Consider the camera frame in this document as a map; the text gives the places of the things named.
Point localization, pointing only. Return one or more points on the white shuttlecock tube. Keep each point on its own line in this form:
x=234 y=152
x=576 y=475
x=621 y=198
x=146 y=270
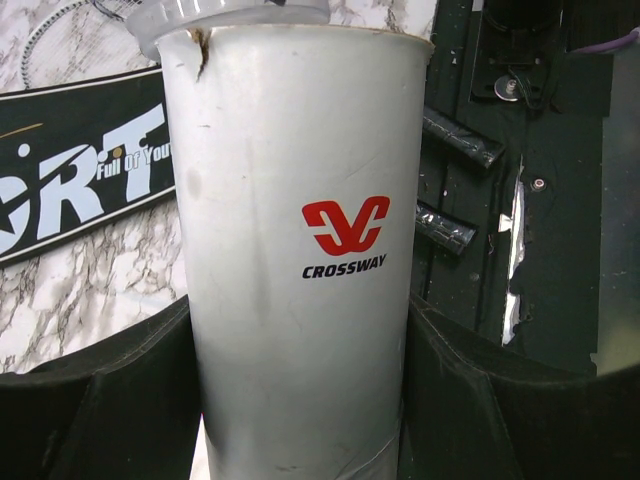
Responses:
x=296 y=156

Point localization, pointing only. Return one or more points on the black racket cover bag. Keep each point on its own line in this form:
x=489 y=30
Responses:
x=77 y=156

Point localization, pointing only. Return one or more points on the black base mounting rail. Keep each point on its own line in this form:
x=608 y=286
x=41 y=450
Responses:
x=553 y=271

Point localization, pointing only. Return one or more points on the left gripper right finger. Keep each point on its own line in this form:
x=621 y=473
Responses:
x=475 y=410

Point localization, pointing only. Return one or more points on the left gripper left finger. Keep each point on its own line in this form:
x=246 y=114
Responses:
x=127 y=407

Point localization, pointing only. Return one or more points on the badminton racket left handle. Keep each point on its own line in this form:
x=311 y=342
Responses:
x=443 y=230

